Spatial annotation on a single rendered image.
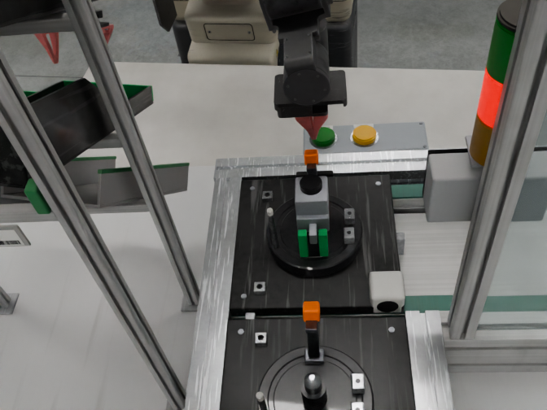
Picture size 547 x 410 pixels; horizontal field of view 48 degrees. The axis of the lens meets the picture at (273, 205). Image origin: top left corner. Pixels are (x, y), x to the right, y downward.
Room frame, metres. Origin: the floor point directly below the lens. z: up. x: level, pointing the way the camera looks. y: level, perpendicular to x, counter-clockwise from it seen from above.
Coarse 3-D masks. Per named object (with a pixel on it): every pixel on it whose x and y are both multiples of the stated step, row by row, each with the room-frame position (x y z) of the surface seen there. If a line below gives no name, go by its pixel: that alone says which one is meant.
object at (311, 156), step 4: (304, 152) 0.62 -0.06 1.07; (308, 152) 0.62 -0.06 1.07; (312, 152) 0.61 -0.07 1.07; (316, 152) 0.61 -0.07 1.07; (304, 156) 0.61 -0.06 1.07; (308, 156) 0.61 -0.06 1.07; (312, 156) 0.61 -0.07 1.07; (316, 156) 0.61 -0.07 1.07; (304, 160) 0.61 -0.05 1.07; (308, 160) 0.61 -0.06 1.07; (312, 160) 0.60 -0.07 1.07; (316, 160) 0.60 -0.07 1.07; (308, 164) 0.60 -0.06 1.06; (312, 164) 0.60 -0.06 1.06; (316, 164) 0.60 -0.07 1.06; (308, 168) 0.59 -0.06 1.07; (312, 168) 0.59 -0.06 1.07; (316, 168) 0.59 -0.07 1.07; (308, 172) 0.60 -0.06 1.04; (312, 172) 0.60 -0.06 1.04; (316, 172) 0.60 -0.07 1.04
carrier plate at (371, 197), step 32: (256, 192) 0.65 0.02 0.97; (288, 192) 0.63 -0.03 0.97; (352, 192) 0.61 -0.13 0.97; (384, 192) 0.60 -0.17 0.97; (256, 224) 0.58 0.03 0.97; (384, 224) 0.54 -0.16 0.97; (256, 256) 0.52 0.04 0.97; (384, 256) 0.49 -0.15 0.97; (288, 288) 0.46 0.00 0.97; (320, 288) 0.45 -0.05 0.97; (352, 288) 0.44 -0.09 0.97
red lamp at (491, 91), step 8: (488, 80) 0.39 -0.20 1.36; (488, 88) 0.39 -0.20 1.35; (496, 88) 0.38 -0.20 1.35; (480, 96) 0.40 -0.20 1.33; (488, 96) 0.38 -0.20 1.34; (496, 96) 0.38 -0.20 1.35; (480, 104) 0.39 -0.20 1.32; (488, 104) 0.38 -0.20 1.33; (496, 104) 0.38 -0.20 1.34; (480, 112) 0.39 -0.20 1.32; (488, 112) 0.38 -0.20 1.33; (496, 112) 0.38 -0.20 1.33; (488, 120) 0.38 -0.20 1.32
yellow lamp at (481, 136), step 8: (480, 120) 0.39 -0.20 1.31; (480, 128) 0.39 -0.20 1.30; (488, 128) 0.38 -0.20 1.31; (472, 136) 0.40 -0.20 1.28; (480, 136) 0.38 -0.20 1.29; (488, 136) 0.38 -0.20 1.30; (472, 144) 0.39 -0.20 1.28; (480, 144) 0.38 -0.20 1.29; (488, 144) 0.38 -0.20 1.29; (472, 152) 0.39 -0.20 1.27; (480, 152) 0.38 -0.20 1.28; (480, 160) 0.38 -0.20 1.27
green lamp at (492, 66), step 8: (496, 24) 0.40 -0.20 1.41; (496, 32) 0.39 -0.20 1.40; (504, 32) 0.38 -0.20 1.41; (512, 32) 0.38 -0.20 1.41; (496, 40) 0.39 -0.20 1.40; (504, 40) 0.38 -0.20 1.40; (512, 40) 0.38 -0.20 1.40; (496, 48) 0.39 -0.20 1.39; (504, 48) 0.38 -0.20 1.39; (488, 56) 0.40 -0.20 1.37; (496, 56) 0.39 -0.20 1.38; (504, 56) 0.38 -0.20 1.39; (488, 64) 0.39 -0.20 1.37; (496, 64) 0.38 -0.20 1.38; (504, 64) 0.38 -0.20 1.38; (488, 72) 0.39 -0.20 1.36; (496, 72) 0.38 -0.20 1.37; (504, 72) 0.38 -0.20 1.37; (496, 80) 0.38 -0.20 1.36; (504, 80) 0.38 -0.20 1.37
